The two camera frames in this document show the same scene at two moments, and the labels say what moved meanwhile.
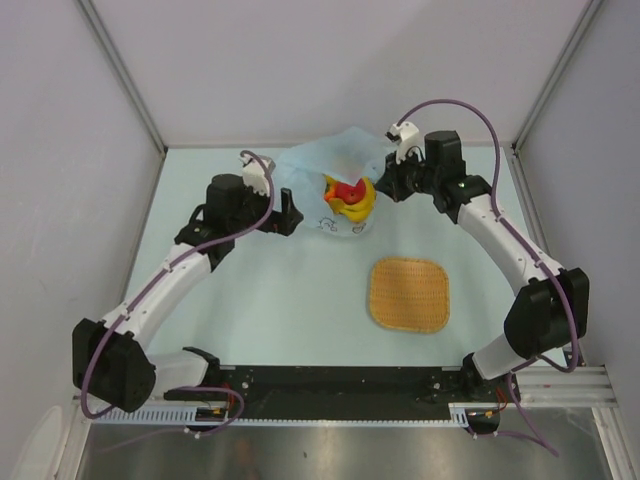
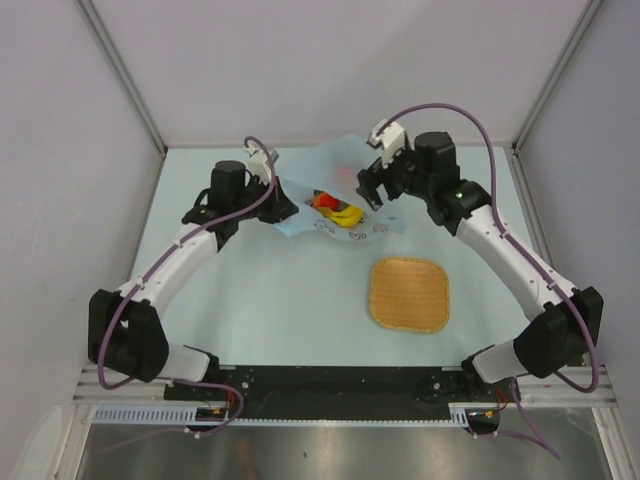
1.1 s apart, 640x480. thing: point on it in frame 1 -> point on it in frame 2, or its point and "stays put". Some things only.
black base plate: (348, 392) stays put
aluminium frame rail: (570, 387) stays put
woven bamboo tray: (410, 294) stays put
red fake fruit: (352, 195) -> (323, 199)
